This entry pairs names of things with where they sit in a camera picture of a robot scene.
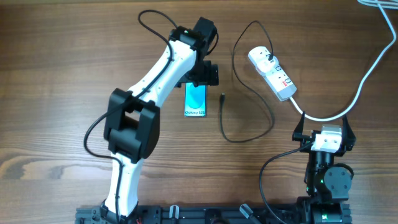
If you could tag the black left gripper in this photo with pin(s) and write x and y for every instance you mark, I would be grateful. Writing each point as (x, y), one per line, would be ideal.
(210, 76)

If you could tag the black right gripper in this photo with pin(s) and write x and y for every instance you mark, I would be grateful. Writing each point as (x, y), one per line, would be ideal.
(348, 138)

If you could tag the smartphone with cyan screen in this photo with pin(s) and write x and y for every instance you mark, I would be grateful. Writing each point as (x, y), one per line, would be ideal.
(195, 100)

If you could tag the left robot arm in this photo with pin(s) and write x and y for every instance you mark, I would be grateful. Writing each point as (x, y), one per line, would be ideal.
(132, 127)

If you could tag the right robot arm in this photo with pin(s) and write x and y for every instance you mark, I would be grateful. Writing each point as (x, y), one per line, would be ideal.
(328, 183)

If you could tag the white charger adapter plug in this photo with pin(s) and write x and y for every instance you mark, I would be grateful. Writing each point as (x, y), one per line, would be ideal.
(264, 66)

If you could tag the white power strip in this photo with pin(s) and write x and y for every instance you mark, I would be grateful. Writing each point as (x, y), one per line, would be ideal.
(279, 82)

